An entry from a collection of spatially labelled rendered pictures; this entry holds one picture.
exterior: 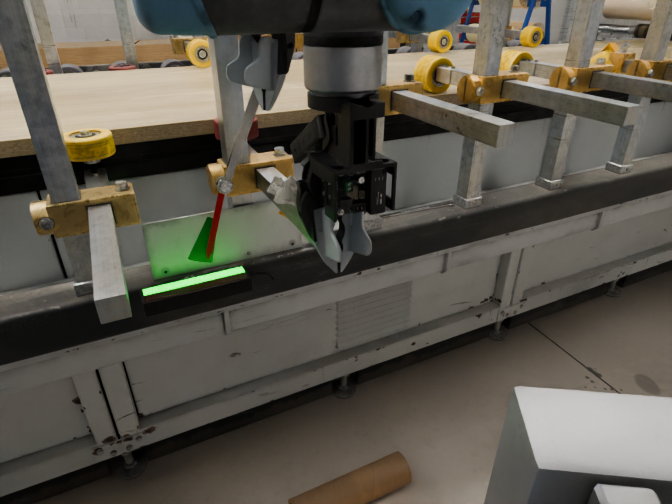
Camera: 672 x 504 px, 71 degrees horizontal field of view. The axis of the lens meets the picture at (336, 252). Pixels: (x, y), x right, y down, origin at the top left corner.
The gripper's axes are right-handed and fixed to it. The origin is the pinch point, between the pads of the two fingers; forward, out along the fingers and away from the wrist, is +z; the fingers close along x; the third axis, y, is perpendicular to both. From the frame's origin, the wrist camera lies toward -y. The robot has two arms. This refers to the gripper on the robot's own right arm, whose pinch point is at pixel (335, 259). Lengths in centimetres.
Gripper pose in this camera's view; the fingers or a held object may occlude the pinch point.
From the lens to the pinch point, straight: 57.5
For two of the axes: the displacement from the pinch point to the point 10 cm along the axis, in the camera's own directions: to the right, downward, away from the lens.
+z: 0.1, 8.8, 4.7
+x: 9.0, -2.1, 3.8
